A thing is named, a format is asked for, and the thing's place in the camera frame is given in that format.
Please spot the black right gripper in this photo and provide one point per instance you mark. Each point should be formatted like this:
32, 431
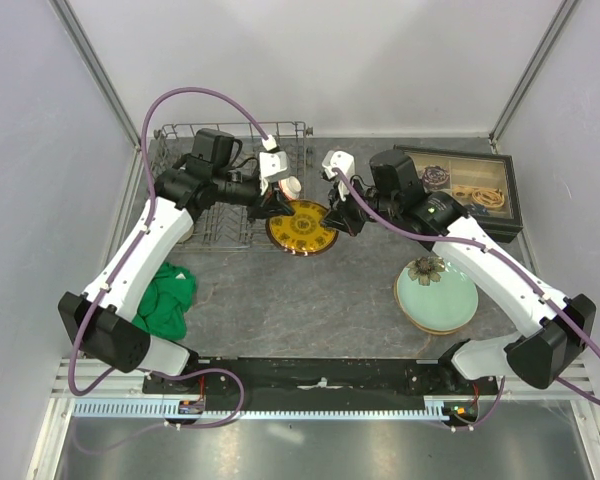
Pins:
340, 214

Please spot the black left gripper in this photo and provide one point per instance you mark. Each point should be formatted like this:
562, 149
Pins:
271, 203

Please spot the yellow patterned plate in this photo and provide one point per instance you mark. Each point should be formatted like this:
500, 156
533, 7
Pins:
302, 233

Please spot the green flower plate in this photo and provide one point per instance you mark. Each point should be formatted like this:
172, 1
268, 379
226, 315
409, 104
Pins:
435, 295

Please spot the cream bird plate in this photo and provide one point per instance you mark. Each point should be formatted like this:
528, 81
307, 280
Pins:
438, 316

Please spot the beige cup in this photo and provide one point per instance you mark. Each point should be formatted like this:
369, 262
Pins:
187, 234

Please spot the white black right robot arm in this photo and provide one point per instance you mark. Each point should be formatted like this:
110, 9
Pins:
552, 329

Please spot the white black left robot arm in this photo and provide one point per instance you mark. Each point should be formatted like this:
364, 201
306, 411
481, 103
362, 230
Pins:
99, 320

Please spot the white orange patterned bowl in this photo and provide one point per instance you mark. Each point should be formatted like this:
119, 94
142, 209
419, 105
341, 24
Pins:
291, 187

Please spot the black glass-lid display box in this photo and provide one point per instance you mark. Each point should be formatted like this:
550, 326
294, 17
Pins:
483, 183

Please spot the green cloth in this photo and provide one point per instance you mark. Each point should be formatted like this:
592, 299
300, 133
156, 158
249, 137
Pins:
168, 297

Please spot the grey wire dish rack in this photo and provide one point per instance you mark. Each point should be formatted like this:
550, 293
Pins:
225, 228

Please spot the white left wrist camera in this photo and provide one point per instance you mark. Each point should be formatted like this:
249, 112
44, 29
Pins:
273, 163

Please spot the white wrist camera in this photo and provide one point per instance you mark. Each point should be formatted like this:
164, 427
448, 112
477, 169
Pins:
273, 163
340, 166

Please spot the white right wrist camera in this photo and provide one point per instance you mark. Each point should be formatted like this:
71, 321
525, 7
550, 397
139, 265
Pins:
340, 166

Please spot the slotted cable duct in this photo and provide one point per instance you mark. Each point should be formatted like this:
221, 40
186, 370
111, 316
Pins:
174, 409

